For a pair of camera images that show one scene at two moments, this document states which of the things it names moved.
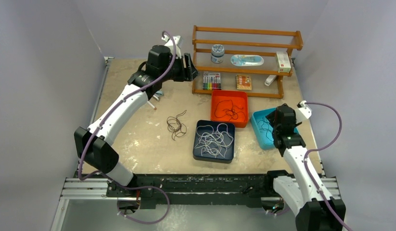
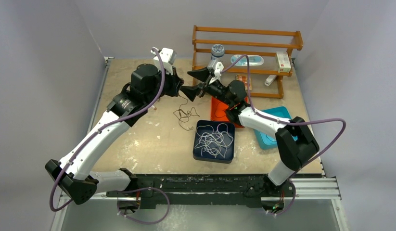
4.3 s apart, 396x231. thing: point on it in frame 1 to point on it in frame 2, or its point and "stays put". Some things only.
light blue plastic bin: (263, 128) stays put
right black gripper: (272, 117) to (190, 92)
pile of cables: (174, 125) to (183, 116)
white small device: (270, 79) stays put
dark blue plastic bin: (213, 141) stays put
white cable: (213, 142) stays put
